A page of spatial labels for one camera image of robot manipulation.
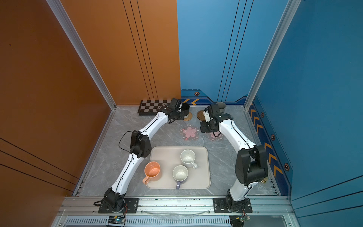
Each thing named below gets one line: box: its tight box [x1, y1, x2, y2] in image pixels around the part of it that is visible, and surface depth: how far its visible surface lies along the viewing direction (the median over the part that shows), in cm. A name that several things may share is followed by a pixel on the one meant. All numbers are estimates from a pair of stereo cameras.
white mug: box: [180, 148, 199, 170], surface depth 85 cm
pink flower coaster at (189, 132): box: [179, 123, 200, 141], surface depth 105 cm
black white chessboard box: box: [137, 99, 172, 117], surface depth 119 cm
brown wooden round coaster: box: [196, 110, 206, 122], surface depth 116 cm
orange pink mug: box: [142, 161, 162, 185], surface depth 81 cm
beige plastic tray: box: [146, 146, 211, 190], surface depth 85 cm
